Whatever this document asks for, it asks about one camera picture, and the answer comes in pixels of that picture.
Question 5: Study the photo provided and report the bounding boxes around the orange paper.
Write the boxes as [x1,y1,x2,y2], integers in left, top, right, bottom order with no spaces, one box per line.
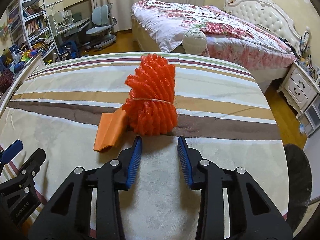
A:
[93,108,128,152]

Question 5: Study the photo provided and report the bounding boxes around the red foam fruit net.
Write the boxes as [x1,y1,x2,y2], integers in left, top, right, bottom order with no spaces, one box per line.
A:
[121,54,177,136]

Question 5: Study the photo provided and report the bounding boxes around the black trash bin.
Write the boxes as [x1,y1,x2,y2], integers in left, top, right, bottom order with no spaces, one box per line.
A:
[284,144,312,231]

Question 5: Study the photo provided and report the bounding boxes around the striped bed sheet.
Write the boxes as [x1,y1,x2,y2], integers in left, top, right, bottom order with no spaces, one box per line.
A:
[1,52,289,239]

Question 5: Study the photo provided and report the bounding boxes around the plastic drawer unit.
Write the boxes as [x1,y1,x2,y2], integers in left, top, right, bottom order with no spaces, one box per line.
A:
[298,101,319,137]

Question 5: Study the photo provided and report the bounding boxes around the white bookshelf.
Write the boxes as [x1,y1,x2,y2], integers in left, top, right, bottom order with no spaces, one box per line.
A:
[6,0,59,61]

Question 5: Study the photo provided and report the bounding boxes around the white nightstand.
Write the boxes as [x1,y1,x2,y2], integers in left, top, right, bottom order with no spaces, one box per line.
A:
[277,62,319,119]

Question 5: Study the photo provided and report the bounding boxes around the grey study desk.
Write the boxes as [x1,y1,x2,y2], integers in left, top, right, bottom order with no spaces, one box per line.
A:
[48,10,91,55]

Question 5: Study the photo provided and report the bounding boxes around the blue-grey desk chair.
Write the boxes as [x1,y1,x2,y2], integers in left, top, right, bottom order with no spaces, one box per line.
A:
[85,3,117,50]

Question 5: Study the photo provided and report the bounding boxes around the floral quilt bed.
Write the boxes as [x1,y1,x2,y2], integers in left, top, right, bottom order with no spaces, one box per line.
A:
[131,0,297,81]

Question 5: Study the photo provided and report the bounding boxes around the white tufted headboard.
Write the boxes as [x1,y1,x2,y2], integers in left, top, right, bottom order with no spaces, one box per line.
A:
[223,0,311,49]

